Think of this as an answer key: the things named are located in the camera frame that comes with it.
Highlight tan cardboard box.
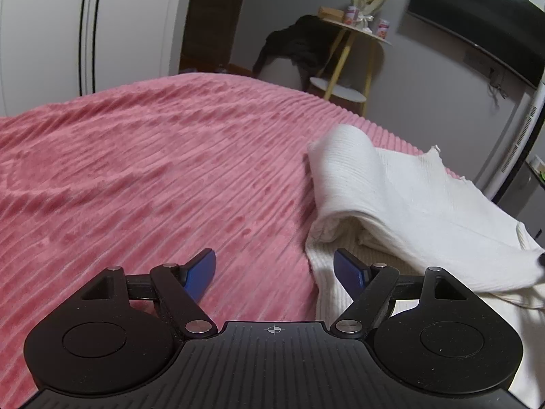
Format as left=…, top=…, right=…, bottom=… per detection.
left=318, top=6, right=345, bottom=23

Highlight yellow-legged side table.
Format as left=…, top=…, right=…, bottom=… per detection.
left=309, top=18, right=393, bottom=117

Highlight wall socket with cables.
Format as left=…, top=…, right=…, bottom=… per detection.
left=463, top=50, right=511, bottom=100

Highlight brown door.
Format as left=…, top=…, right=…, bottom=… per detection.
left=179, top=0, right=253, bottom=78

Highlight white round pouf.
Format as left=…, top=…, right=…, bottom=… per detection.
left=259, top=55, right=306, bottom=93

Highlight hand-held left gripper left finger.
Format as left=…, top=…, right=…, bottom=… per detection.
left=81, top=248, right=218, bottom=337

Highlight pink ribbed blanket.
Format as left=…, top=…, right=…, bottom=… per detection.
left=0, top=72, right=469, bottom=397

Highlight black wall television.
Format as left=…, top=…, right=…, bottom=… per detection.
left=406, top=0, right=545, bottom=91

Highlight white wardrobe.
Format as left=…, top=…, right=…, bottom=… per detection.
left=0, top=0, right=197, bottom=117

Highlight white knit sweater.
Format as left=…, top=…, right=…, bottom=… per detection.
left=304, top=123, right=545, bottom=405

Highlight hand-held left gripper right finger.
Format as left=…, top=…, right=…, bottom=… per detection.
left=330, top=248, right=469, bottom=338

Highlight white tower fan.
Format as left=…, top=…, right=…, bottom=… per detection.
left=489, top=80, right=545, bottom=202

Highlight black clothes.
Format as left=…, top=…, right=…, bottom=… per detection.
left=253, top=14, right=338, bottom=74

